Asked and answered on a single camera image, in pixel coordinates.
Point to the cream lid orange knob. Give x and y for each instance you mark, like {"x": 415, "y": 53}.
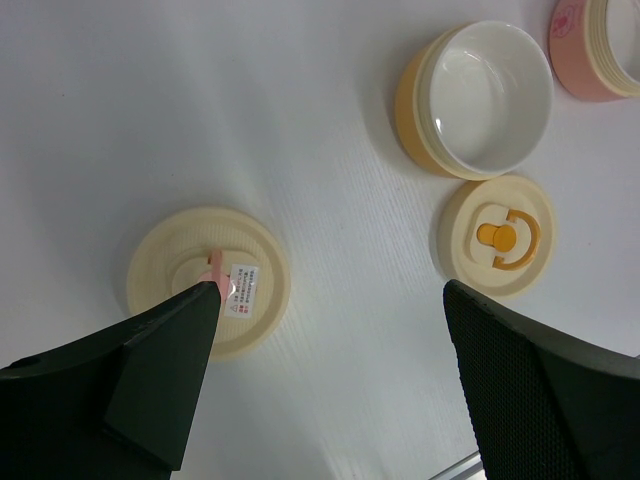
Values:
{"x": 497, "y": 236}

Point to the aluminium mounting rail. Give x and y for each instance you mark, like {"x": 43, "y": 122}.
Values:
{"x": 468, "y": 468}

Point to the cream lid pink knob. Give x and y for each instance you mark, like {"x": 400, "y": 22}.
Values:
{"x": 194, "y": 245}

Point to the pink lunch bowl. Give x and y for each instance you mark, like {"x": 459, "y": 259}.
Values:
{"x": 594, "y": 48}

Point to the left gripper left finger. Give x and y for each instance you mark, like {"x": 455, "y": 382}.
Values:
{"x": 117, "y": 404}

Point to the yellow lunch bowl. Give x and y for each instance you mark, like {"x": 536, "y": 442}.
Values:
{"x": 474, "y": 103}

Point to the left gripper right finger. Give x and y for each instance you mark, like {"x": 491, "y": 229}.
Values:
{"x": 543, "y": 404}

